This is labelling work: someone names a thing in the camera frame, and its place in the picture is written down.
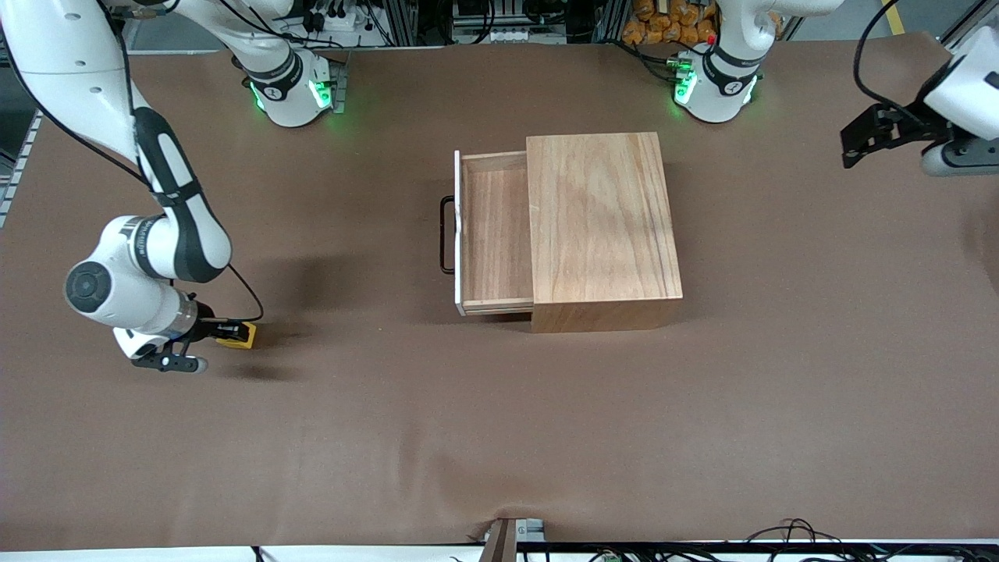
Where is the black cable bundle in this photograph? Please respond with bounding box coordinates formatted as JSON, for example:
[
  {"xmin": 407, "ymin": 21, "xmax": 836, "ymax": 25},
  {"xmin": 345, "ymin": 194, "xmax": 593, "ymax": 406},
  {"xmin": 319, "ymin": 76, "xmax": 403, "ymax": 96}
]
[{"xmin": 734, "ymin": 517, "xmax": 999, "ymax": 562}]

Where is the aluminium frame bracket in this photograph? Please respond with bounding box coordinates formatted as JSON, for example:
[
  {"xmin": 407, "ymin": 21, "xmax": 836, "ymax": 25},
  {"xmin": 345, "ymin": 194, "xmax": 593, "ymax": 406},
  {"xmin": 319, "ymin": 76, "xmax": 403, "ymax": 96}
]
[{"xmin": 478, "ymin": 517, "xmax": 547, "ymax": 562}]

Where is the brown table cover sheet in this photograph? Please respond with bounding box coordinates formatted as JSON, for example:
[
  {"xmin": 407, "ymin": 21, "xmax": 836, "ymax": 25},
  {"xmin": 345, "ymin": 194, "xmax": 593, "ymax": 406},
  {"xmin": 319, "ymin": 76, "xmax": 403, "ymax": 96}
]
[{"xmin": 0, "ymin": 31, "xmax": 999, "ymax": 552}]

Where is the wooden drawer with black handle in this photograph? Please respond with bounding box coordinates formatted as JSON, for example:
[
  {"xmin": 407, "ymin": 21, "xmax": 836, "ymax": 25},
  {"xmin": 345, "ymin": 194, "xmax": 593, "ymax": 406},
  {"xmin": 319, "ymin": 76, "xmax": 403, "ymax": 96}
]
[{"xmin": 439, "ymin": 149, "xmax": 536, "ymax": 318}]

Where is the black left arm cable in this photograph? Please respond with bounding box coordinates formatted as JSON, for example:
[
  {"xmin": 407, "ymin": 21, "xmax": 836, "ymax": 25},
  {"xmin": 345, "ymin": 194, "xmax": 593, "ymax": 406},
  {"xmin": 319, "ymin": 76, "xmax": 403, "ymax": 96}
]
[{"xmin": 853, "ymin": 0, "xmax": 937, "ymax": 118}]

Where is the yellow block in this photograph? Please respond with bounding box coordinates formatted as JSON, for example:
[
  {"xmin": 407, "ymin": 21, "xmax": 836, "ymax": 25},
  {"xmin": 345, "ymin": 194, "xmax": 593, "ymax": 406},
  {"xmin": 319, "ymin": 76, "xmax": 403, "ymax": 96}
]
[{"xmin": 215, "ymin": 321, "xmax": 258, "ymax": 350}]

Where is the wooden cabinet box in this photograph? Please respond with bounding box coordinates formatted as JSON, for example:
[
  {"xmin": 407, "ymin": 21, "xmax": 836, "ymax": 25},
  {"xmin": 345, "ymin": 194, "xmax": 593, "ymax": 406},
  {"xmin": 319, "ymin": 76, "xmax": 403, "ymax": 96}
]
[{"xmin": 526, "ymin": 132, "xmax": 685, "ymax": 334}]

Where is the orange objects pile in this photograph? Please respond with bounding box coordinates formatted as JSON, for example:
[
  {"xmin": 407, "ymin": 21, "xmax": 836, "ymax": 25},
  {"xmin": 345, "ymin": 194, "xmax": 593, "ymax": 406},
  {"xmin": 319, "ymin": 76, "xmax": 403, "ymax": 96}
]
[{"xmin": 621, "ymin": 0, "xmax": 720, "ymax": 47}]

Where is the white power strip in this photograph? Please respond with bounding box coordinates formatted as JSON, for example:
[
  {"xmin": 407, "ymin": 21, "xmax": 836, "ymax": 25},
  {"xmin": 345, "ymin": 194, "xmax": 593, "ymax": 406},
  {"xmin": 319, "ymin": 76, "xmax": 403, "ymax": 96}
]
[{"xmin": 300, "ymin": 0, "xmax": 369, "ymax": 34}]

